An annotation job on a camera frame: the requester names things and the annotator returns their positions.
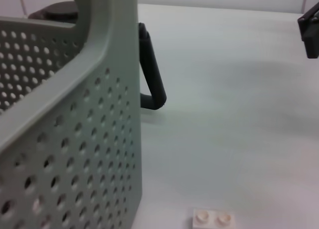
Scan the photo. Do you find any grey-green perforated storage bin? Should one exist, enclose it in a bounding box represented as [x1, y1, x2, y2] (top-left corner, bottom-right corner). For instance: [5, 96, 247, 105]
[0, 0, 144, 229]

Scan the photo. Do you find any glass pitcher black lid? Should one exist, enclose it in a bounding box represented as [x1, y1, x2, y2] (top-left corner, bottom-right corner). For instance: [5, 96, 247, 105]
[27, 1, 167, 111]

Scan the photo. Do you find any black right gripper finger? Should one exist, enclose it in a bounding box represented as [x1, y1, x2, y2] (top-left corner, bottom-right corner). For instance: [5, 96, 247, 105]
[297, 1, 319, 59]

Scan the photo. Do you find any white toy brick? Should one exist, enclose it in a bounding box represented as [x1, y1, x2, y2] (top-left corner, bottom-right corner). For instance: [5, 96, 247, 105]
[191, 209, 237, 229]

